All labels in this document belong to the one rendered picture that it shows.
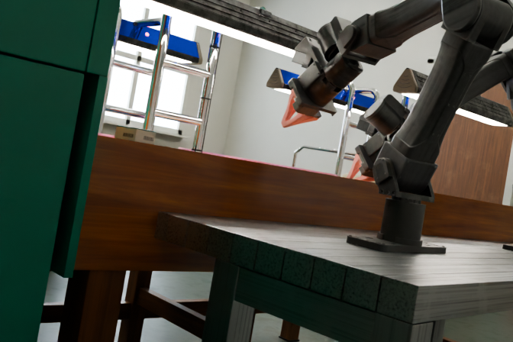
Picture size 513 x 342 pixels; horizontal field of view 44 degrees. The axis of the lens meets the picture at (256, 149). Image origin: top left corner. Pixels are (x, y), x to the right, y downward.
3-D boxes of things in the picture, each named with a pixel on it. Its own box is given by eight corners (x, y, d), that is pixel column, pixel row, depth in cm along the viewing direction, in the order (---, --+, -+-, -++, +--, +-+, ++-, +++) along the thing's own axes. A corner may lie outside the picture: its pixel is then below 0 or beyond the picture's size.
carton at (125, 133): (154, 144, 95) (156, 131, 95) (133, 141, 93) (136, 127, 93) (133, 141, 100) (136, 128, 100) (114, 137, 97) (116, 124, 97)
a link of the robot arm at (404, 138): (368, 175, 103) (461, -16, 92) (398, 181, 107) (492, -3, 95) (388, 196, 98) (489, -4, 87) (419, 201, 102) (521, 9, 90)
